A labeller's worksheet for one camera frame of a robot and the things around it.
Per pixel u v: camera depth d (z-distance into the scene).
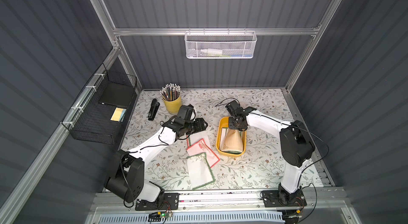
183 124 0.66
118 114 0.75
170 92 0.97
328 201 0.74
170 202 0.74
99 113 0.78
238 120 0.69
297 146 0.51
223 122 0.96
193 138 0.93
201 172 0.82
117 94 0.86
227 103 0.77
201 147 0.91
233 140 0.86
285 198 0.65
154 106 1.11
